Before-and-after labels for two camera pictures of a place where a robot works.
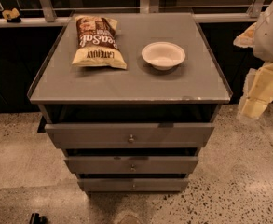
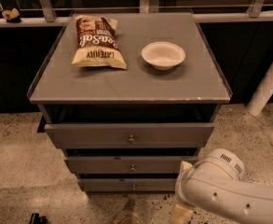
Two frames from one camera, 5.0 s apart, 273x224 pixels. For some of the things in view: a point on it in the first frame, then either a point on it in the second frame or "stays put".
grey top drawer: [128, 135] stays put
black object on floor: [37, 218] stays put
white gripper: [270, 37] -> [182, 184]
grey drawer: [131, 163] stays put
